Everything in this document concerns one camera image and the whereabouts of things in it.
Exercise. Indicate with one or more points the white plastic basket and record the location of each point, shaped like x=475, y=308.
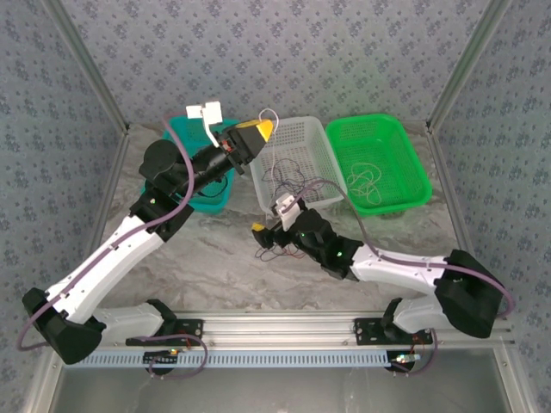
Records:
x=310, y=142

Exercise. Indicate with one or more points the black controller board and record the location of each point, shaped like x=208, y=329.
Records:
x=402, y=363
x=157, y=358

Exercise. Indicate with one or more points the marble pattern table cover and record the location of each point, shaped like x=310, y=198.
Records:
x=232, y=292

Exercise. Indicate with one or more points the aluminium table side rail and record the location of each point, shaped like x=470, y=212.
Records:
x=103, y=215
x=455, y=215

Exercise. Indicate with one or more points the aluminium frame leg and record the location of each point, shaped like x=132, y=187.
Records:
x=41, y=387
x=518, y=387

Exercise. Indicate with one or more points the grey metal sheet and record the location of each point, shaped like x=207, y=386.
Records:
x=275, y=391

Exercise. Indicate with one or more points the teal plastic basket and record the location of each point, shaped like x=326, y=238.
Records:
x=215, y=204

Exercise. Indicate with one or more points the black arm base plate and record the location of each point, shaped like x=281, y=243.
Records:
x=189, y=327
x=366, y=331

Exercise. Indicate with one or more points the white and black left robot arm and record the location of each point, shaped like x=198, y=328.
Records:
x=112, y=258

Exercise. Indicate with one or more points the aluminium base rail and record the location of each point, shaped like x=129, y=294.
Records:
x=275, y=329

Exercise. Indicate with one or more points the green plastic basket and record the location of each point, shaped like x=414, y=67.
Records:
x=387, y=142

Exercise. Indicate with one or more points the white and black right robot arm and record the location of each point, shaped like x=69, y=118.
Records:
x=400, y=269

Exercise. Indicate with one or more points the aluminium upright frame post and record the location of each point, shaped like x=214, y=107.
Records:
x=461, y=69
x=94, y=69

